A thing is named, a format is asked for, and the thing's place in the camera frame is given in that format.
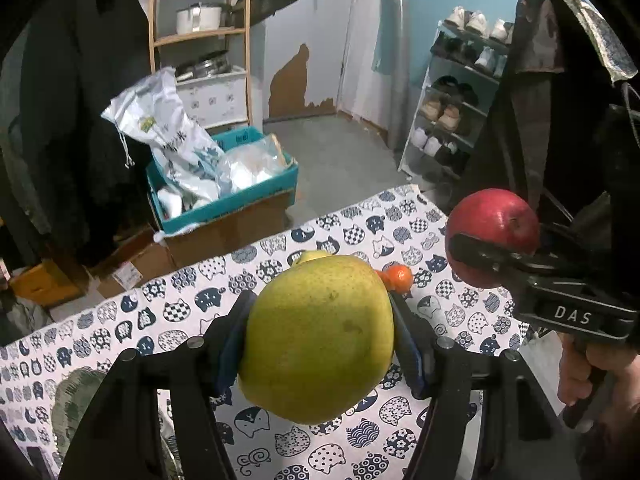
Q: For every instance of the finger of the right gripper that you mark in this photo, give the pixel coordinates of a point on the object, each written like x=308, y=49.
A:
x=492, y=258

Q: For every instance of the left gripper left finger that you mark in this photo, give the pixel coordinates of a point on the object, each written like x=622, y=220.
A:
x=119, y=435

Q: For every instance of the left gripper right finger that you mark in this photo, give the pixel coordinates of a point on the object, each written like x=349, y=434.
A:
x=487, y=416

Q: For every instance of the red apple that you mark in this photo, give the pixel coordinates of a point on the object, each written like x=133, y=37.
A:
x=492, y=215

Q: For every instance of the small tangerine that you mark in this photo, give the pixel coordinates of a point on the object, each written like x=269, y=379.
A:
x=382, y=277
x=399, y=278

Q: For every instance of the green glass bowl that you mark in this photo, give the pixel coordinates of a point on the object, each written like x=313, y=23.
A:
x=73, y=395

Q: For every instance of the dark hanging garment right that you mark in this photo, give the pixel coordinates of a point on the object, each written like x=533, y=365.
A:
x=551, y=137

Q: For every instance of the pile of grey clothes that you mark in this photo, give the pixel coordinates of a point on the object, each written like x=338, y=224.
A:
x=19, y=317

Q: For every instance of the wooden drawer box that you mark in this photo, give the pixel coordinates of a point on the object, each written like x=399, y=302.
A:
x=45, y=284

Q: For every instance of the small cardboard box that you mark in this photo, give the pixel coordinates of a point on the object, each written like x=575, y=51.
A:
x=152, y=262

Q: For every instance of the cardboard box under crate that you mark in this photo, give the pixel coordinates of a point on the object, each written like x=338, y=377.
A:
x=231, y=232

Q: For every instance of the metal shoe rack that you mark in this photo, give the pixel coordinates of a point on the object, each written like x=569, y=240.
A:
x=467, y=59

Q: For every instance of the teal plastic crate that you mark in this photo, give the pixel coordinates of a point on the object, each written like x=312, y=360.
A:
x=174, y=214

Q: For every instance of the clear plastic bag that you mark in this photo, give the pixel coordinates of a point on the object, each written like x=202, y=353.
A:
x=254, y=163

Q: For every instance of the white rice bag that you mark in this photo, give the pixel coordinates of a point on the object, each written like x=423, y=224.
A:
x=151, y=112

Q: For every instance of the white patterned drawer box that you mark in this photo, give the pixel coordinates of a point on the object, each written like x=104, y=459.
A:
x=216, y=100

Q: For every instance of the metal steamer pot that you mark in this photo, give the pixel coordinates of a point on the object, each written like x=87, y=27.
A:
x=209, y=64

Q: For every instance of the wooden shelf rack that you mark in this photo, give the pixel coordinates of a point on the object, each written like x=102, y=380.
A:
x=156, y=42

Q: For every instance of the black hanging coat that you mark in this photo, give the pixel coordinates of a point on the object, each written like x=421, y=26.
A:
x=69, y=186

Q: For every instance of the white cooking pot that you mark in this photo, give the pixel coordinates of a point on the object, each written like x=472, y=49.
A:
x=198, y=17

